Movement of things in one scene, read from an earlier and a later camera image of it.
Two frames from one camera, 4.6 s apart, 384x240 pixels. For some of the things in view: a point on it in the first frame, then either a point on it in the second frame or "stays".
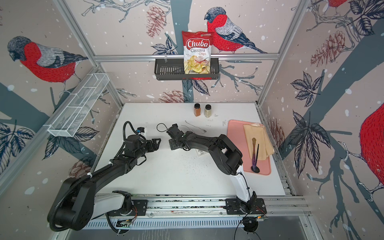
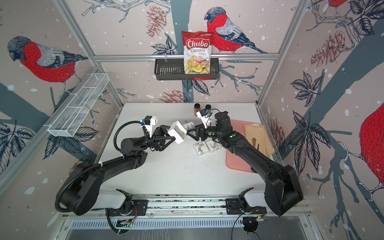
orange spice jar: x=197 y=109 stays
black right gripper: x=171 y=145 -> x=201 y=130
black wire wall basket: x=173 y=69 stays
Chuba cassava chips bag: x=197 y=46 stays
